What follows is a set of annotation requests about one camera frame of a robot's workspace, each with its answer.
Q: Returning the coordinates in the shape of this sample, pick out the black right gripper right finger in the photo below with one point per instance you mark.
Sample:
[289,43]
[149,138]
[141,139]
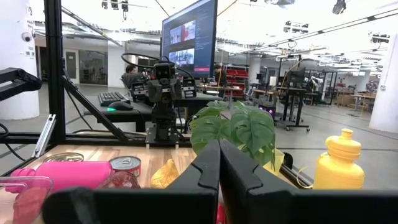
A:
[255,205]

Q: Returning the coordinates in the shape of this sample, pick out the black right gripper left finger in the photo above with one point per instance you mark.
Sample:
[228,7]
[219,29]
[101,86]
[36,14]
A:
[186,205]

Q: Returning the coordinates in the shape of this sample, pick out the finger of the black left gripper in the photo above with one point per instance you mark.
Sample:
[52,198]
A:
[154,90]
[175,90]

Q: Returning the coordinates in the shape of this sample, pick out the yellow banana toy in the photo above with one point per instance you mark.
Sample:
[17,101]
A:
[164,175]

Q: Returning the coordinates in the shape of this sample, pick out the yellow plastic squeeze bottle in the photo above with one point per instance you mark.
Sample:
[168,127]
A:
[339,168]

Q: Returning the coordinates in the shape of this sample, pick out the pink plastic squeeze bottle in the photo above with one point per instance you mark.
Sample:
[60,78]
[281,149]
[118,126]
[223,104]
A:
[71,174]

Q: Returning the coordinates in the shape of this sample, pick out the clear plastic bin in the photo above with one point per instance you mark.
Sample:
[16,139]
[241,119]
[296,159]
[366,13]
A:
[18,202]

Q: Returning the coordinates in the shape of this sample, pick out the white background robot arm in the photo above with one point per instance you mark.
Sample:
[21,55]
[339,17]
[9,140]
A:
[314,82]

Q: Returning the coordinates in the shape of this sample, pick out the person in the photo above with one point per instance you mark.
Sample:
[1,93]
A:
[130,77]
[221,77]

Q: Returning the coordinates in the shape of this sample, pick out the black computer mouse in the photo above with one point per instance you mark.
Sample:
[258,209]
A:
[120,106]

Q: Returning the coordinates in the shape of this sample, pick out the black keyboard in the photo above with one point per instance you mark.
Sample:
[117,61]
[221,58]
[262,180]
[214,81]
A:
[113,98]

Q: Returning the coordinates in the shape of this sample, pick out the computer monitor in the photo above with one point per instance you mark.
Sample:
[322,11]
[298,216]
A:
[189,37]

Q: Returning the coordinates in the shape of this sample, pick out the black table clamp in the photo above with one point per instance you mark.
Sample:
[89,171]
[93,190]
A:
[287,160]

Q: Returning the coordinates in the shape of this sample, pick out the red storage shelves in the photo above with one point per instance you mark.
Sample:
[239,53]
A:
[237,74]

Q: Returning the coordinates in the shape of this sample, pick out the dark red toy fruit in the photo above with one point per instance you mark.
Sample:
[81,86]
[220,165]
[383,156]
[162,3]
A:
[121,181]

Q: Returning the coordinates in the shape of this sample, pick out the tin can with silver lid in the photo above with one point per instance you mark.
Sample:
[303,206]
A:
[126,165]

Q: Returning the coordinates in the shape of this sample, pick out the artificial green monstera plant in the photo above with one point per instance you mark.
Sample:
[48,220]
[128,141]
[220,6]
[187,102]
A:
[252,127]

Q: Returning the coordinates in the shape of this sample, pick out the black computer tower with lights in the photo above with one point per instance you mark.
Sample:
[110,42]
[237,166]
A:
[267,110]

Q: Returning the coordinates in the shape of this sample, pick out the black standing desk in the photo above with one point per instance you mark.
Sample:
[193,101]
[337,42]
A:
[292,93]

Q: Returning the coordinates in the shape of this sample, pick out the silver aluminium bar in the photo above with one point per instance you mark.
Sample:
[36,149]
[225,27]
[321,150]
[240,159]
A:
[45,135]

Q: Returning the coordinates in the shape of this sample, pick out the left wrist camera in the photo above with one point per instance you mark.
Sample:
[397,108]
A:
[164,71]

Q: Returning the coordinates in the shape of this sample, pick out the black aluminium table frame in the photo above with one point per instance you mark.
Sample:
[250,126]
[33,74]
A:
[54,77]

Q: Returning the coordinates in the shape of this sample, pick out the white dome security camera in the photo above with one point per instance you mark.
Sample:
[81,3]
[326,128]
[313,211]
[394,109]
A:
[26,36]

